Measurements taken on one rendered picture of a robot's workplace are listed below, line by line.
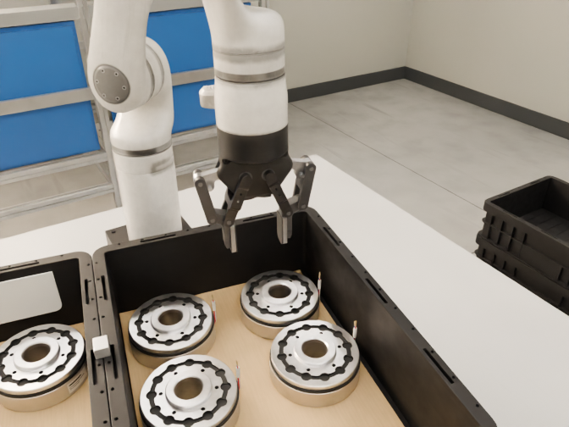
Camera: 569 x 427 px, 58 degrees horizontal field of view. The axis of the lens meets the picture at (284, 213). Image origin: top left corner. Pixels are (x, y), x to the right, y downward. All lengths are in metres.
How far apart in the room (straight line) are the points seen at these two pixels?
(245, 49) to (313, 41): 3.42
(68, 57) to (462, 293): 1.85
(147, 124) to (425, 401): 0.54
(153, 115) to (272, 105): 0.34
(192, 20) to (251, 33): 2.00
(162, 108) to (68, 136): 1.64
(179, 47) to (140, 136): 1.70
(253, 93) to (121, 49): 0.28
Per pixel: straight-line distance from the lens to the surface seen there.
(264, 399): 0.60
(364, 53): 4.23
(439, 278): 1.00
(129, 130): 0.81
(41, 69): 2.35
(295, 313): 0.66
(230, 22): 0.48
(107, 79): 0.76
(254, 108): 0.50
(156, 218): 0.86
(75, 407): 0.64
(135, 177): 0.82
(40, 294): 0.70
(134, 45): 0.73
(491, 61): 3.98
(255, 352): 0.65
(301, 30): 3.83
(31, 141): 2.43
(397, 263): 1.02
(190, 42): 2.49
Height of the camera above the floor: 1.30
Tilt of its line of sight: 32 degrees down
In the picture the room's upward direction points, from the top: straight up
